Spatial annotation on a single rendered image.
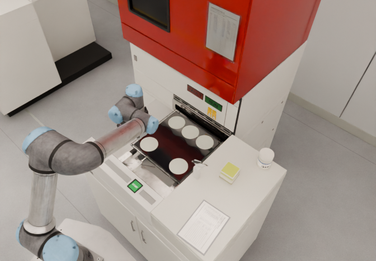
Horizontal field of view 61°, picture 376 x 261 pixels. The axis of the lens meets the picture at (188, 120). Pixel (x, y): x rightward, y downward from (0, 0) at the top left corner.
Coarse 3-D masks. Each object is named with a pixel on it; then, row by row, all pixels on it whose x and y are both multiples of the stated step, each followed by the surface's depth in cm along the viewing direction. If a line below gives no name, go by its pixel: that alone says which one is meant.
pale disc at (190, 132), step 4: (184, 128) 187; (188, 128) 187; (192, 128) 187; (196, 128) 187; (184, 132) 185; (188, 132) 185; (192, 132) 185; (196, 132) 185; (184, 136) 183; (188, 136) 183; (192, 136) 183; (196, 136) 183
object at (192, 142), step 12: (168, 120) 191; (156, 132) 184; (168, 132) 184; (180, 132) 184; (204, 132) 185; (168, 144) 179; (180, 144) 179; (192, 144) 179; (216, 144) 179; (156, 156) 173; (168, 156) 173; (180, 156) 173; (192, 156) 174; (204, 156) 174; (168, 168) 168; (192, 168) 169; (180, 180) 164
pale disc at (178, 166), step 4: (172, 160) 172; (176, 160) 172; (180, 160) 172; (184, 160) 172; (172, 164) 170; (176, 164) 170; (180, 164) 170; (184, 164) 170; (172, 168) 168; (176, 168) 168; (180, 168) 169; (184, 168) 169; (172, 172) 167; (176, 172) 167; (180, 172) 167; (184, 172) 167
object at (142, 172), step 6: (132, 162) 173; (144, 168) 170; (138, 174) 168; (144, 174) 168; (150, 174) 168; (144, 180) 166; (150, 180) 166; (156, 180) 166; (150, 186) 163; (156, 186) 163; (162, 186) 164; (162, 192) 161
